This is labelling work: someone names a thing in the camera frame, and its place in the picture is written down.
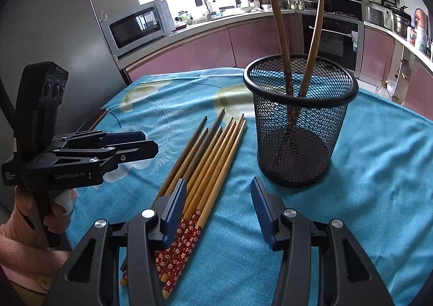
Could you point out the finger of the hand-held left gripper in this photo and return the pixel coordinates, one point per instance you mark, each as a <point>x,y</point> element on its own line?
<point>138,150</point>
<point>132,136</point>

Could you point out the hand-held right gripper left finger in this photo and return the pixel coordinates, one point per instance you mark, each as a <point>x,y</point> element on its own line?
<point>176,204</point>

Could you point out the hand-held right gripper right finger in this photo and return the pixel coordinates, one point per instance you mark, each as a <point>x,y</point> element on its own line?
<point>262,208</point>

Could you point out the plain brown wooden chopstick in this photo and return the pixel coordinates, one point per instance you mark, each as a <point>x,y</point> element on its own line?
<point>99,119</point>

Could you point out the row of bamboo chopsticks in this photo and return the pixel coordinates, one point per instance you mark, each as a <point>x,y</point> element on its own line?
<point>209,170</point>

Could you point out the black mesh utensil holder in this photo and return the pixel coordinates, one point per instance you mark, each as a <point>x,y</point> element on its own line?
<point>324,123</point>

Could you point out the red floral wooden chopstick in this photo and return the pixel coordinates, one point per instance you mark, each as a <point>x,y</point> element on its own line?
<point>316,32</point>
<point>277,15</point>

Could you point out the person's left hand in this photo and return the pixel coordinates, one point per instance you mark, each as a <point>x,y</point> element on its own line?
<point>52,221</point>

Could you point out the grey refrigerator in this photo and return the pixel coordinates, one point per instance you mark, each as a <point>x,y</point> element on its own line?
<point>67,22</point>

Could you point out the silver microwave oven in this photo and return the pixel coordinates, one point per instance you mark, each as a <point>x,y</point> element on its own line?
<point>135,27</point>

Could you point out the pink kitchen cabinets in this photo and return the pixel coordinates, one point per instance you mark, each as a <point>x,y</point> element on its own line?
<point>203,49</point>

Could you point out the blue floral tablecloth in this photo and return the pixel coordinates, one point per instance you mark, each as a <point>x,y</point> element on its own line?
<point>372,174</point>

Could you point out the white plastic bag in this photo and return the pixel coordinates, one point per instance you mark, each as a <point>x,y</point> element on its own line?
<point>389,91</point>

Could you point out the built-in black oven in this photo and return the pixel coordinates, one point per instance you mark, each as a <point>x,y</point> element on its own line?
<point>335,42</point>

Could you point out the silver countertop appliance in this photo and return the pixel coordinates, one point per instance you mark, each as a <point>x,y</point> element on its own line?
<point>373,15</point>

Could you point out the stainless steel pot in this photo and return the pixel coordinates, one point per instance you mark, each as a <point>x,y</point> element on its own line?
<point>401,25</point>

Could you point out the pink kettle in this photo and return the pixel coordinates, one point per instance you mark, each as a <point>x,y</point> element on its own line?
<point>422,18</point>

